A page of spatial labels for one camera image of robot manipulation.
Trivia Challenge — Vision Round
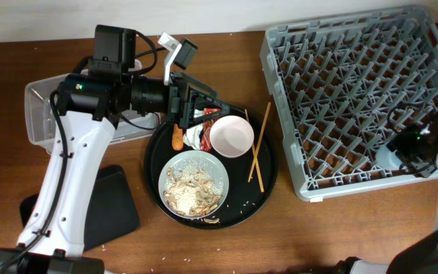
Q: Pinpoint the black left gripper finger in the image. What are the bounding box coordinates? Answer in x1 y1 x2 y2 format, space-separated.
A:
180 72 217 97
188 93 230 128

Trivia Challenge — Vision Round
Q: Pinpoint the wooden chopstick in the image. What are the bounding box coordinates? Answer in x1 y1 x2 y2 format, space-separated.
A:
248 123 265 193
248 102 271 182

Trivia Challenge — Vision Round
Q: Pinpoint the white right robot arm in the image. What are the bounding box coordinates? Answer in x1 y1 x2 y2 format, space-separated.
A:
316 111 438 274

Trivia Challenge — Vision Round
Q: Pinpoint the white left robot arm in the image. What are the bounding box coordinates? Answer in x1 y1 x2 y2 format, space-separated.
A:
0 25 230 273

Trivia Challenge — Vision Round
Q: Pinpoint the grey dishwasher rack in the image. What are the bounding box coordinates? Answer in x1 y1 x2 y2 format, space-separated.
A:
260 6 438 202

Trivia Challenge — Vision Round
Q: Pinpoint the orange carrot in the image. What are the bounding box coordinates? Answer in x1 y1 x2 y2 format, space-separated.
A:
172 124 184 151

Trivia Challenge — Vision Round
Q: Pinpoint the red snack wrapper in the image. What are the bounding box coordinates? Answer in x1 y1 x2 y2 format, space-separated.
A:
200 108 221 152

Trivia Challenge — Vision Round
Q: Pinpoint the white plate with food scraps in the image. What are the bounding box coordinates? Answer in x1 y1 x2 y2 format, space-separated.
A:
157 151 229 220

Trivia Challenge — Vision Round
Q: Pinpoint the round black tray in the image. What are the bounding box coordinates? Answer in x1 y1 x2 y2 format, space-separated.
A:
144 123 278 230

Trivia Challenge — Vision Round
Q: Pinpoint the peanut shell on tray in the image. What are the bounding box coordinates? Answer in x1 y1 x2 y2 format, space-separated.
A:
202 218 220 224

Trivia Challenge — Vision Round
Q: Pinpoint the black rectangular bin lid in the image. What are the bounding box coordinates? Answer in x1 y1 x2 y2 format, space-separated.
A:
19 164 141 252

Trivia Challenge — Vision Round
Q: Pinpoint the clear plastic bin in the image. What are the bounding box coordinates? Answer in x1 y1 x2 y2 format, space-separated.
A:
24 73 160 154

